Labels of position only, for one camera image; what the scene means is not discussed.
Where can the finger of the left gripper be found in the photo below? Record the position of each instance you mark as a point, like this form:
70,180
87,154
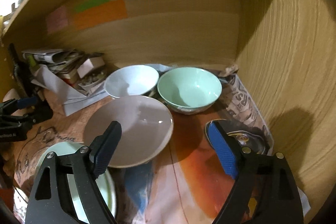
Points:
24,103
38,115

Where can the orange sticky note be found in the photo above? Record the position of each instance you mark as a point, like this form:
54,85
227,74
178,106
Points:
104,13

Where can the white bowl with dark spots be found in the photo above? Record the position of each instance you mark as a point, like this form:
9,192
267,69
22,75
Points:
132,80

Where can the mint green bowl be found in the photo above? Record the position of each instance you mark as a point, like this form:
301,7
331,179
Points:
189,90

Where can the vintage newspaper print mat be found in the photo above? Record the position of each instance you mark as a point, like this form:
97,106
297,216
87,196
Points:
42,136

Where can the white folded card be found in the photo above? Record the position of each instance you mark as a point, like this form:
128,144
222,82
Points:
90,65

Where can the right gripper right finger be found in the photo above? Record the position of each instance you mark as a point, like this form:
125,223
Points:
279,200

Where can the dark wine bottle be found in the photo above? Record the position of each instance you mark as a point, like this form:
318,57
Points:
22,75

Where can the pinkish grey bowl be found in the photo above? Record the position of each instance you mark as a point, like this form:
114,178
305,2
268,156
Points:
147,126

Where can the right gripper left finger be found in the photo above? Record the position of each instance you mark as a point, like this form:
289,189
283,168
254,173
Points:
50,199

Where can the green sticky note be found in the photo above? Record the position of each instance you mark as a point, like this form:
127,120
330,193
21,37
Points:
88,4

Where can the stack of papers and books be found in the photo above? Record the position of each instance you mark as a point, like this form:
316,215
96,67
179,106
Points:
62,63

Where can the small bowl of trinkets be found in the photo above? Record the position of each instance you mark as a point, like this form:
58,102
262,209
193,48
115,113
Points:
92,82

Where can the white plate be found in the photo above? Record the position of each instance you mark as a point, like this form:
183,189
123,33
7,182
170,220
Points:
20,204

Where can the pink sticky note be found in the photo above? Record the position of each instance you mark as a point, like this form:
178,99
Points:
57,20

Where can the white paper sheet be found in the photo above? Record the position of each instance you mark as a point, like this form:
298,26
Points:
72,100

